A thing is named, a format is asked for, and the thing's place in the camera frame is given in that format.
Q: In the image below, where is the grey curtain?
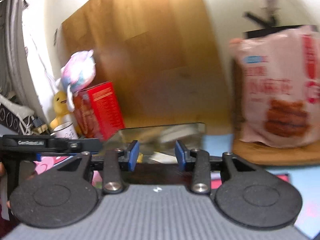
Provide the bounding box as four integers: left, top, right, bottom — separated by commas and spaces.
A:
1, 0, 38, 108

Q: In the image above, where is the black speaker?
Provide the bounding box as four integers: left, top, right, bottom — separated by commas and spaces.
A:
0, 104, 23, 134

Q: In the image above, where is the yellow duck plush toy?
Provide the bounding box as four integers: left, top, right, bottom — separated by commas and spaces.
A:
50, 91, 82, 135

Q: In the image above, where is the pink blue plush toy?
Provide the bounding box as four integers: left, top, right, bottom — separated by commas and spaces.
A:
55, 50, 96, 112

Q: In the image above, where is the wooden tray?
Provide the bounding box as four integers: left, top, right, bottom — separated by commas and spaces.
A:
231, 60, 320, 166

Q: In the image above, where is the white enamel mug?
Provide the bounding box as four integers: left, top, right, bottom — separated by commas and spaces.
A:
53, 122, 78, 139

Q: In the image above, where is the pink twisted snack bag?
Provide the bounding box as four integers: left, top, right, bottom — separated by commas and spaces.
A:
229, 25, 319, 148

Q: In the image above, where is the red gift box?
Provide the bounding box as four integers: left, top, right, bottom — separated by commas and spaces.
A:
73, 82, 125, 140

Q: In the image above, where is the peppa pig bed sheet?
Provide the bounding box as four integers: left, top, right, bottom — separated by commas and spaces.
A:
32, 133, 320, 239

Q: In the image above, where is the black wool product box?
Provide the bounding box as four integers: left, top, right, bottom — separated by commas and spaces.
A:
104, 122, 206, 164

